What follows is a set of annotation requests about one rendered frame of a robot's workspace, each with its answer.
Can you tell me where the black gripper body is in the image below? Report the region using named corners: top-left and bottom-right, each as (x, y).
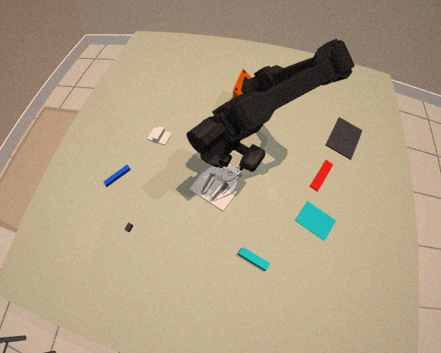
top-left (225, 137), bottom-right (265, 172)

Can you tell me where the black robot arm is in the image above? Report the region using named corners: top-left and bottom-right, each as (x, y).
top-left (187, 39), bottom-right (354, 168)

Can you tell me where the teal flat bar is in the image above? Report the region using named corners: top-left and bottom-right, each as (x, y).
top-left (238, 247), bottom-right (270, 271)

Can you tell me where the teal rectangular plate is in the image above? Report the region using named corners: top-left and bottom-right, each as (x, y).
top-left (295, 201), bottom-right (335, 240)

